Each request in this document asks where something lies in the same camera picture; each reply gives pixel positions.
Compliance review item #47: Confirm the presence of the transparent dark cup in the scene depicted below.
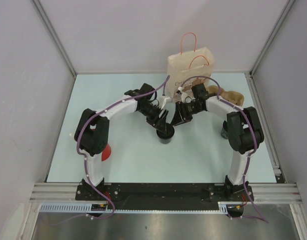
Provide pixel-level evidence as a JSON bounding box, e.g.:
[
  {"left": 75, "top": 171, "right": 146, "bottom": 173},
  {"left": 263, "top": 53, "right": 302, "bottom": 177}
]
[{"left": 159, "top": 137, "right": 172, "bottom": 144}]

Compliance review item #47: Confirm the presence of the tall black coffee cup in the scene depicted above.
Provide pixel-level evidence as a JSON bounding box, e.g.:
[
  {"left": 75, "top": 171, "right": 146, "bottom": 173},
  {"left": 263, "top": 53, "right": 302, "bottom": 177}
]
[{"left": 220, "top": 121, "right": 229, "bottom": 140}]

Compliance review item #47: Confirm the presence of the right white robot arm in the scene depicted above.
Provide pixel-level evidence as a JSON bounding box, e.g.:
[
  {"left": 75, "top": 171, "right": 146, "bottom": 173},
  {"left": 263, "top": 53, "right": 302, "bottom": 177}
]
[{"left": 171, "top": 83, "right": 264, "bottom": 201}]

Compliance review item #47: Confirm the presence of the beige paper takeout bag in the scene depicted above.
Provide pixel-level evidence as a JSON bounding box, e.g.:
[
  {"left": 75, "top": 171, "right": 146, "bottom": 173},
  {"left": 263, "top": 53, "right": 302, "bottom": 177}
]
[{"left": 166, "top": 41, "right": 216, "bottom": 103}]

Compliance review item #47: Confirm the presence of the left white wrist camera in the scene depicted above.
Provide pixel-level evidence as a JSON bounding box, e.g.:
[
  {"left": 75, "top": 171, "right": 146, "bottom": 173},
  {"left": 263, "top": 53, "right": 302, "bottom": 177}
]
[{"left": 158, "top": 95, "right": 173, "bottom": 109}]

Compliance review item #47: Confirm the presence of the red cylindrical container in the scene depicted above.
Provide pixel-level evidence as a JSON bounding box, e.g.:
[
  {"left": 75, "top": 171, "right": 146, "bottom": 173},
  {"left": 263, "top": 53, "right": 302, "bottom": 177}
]
[{"left": 101, "top": 144, "right": 112, "bottom": 162}]

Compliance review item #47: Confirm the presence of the black cup lid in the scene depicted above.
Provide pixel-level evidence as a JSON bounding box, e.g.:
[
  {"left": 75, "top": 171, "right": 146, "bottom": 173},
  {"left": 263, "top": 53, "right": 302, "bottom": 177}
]
[{"left": 156, "top": 124, "right": 175, "bottom": 140}]

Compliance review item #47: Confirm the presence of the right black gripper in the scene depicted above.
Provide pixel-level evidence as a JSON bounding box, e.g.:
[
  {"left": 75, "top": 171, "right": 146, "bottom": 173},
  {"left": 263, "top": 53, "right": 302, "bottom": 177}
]
[{"left": 170, "top": 101, "right": 204, "bottom": 127}]

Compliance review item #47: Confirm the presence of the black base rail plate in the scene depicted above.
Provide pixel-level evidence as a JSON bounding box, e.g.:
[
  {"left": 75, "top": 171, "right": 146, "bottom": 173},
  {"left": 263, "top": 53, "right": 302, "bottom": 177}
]
[{"left": 75, "top": 180, "right": 254, "bottom": 210}]

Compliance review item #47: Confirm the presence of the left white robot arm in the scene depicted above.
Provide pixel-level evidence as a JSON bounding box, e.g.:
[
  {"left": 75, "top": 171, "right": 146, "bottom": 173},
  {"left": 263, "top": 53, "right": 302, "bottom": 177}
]
[{"left": 74, "top": 83, "right": 175, "bottom": 200}]

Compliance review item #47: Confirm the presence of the white slotted cable duct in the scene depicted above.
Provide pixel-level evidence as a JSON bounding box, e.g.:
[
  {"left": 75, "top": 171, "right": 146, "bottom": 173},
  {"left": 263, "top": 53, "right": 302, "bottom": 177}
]
[{"left": 39, "top": 203, "right": 243, "bottom": 214}]

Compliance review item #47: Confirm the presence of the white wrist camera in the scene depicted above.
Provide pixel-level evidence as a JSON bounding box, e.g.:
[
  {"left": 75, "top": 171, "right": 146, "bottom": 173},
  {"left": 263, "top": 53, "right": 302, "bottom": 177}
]
[
  {"left": 158, "top": 95, "right": 173, "bottom": 109},
  {"left": 175, "top": 86, "right": 189, "bottom": 102}
]

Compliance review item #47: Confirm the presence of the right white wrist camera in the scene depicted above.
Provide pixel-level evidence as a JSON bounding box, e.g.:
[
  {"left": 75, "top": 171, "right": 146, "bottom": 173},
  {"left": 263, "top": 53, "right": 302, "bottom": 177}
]
[{"left": 175, "top": 86, "right": 189, "bottom": 102}]

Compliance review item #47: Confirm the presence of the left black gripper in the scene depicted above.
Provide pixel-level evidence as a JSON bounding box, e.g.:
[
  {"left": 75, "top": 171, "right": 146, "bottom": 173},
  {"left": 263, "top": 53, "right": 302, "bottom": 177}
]
[{"left": 138, "top": 104, "right": 169, "bottom": 134}]

